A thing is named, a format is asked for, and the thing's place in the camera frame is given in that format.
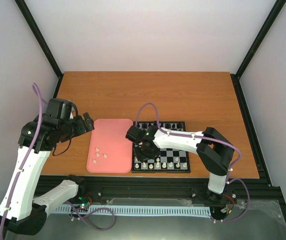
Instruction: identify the pink plastic tray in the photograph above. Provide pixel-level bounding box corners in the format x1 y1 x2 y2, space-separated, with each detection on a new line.
86 118 133 174

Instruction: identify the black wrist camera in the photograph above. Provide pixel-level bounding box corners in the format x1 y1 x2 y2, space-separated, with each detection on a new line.
45 98 78 120
125 125 147 145

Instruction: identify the green circuit board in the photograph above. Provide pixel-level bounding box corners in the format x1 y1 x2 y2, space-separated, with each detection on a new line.
79 202 91 210

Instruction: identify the row of black chess pieces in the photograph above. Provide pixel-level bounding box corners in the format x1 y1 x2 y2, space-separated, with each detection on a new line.
136 121 186 132

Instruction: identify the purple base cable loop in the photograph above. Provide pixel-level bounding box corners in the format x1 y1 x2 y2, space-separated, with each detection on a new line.
66 201 116 230

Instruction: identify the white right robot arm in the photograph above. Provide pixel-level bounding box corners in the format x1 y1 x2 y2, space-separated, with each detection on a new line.
125 125 235 203

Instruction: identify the black left frame post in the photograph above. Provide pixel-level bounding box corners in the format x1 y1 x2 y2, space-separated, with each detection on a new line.
14 0 64 78

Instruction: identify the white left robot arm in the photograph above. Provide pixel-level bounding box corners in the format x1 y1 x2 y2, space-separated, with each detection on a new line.
0 98 94 236

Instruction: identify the black right frame post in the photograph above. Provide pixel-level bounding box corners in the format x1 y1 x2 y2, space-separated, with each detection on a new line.
234 0 286 79

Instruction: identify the black white chess board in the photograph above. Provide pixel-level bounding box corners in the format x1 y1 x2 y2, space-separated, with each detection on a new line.
131 121 191 174

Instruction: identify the black frame post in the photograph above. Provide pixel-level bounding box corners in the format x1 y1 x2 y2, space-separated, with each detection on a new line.
14 0 64 78
234 0 286 79

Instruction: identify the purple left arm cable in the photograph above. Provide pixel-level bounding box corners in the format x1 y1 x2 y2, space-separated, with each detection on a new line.
0 82 49 240

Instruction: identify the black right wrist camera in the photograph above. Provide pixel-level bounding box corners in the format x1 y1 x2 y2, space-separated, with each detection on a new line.
125 125 147 145

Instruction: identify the light blue cable duct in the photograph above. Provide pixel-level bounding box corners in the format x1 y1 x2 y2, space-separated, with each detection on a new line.
52 204 211 218

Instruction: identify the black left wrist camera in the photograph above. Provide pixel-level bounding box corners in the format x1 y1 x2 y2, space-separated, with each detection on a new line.
45 98 78 120

